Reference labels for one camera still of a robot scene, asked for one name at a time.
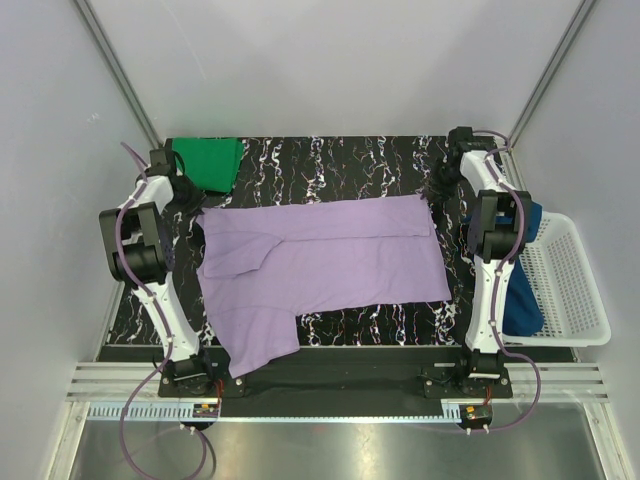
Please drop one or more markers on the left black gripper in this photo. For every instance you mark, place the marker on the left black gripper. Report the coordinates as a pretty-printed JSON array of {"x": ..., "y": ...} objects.
[{"x": 196, "y": 199}]

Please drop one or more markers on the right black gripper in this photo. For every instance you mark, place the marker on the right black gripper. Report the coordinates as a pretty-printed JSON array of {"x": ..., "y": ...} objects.
[{"x": 444, "y": 193}]

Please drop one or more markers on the purple t shirt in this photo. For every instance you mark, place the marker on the purple t shirt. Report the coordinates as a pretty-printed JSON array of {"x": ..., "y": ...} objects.
[{"x": 264, "y": 267}]

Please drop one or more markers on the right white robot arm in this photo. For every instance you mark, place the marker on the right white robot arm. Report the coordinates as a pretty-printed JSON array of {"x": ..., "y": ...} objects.
[{"x": 481, "y": 362}]

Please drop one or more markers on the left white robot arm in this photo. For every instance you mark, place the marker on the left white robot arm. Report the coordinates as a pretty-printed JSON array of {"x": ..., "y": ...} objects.
[{"x": 140, "y": 254}]

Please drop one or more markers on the folded green t shirt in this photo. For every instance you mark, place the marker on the folded green t shirt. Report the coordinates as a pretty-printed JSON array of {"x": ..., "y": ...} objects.
[{"x": 212, "y": 164}]

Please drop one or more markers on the white plastic basket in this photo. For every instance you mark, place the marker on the white plastic basket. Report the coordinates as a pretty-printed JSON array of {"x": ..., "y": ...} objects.
[{"x": 559, "y": 274}]

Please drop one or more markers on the dark blue t shirt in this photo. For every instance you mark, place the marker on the dark blue t shirt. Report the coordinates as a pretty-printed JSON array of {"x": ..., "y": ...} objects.
[{"x": 522, "y": 300}]

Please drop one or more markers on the aluminium rail frame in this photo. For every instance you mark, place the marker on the aluminium rail frame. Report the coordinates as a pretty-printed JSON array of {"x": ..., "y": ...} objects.
[{"x": 558, "y": 424}]

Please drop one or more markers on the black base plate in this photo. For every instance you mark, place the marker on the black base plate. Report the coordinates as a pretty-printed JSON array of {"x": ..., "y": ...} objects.
[{"x": 341, "y": 383}]

